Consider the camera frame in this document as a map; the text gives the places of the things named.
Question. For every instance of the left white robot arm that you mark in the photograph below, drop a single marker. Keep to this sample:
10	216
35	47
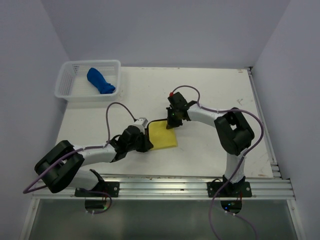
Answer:
61	167

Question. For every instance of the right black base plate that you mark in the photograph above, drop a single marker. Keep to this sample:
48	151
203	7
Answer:
241	189

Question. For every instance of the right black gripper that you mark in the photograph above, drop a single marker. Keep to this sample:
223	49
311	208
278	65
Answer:
170	123

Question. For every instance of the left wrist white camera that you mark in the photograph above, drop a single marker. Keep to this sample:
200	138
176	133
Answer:
141	122

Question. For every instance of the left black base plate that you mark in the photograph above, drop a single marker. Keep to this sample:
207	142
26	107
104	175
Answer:
111	188

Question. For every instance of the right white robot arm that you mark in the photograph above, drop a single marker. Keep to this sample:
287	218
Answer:
233	130

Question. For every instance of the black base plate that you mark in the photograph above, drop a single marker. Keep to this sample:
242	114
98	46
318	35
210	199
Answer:
111	188
241	189

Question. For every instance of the aluminium mounting rail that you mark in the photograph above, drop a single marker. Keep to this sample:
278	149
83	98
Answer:
192	188

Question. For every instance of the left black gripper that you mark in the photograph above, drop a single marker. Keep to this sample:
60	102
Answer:
147	144

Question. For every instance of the blue towel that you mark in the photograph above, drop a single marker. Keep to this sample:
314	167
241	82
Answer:
99	82

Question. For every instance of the white plastic basket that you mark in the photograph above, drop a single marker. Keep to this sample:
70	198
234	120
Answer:
73	85

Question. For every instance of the yellow and black towel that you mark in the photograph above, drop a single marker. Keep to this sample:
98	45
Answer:
160	136

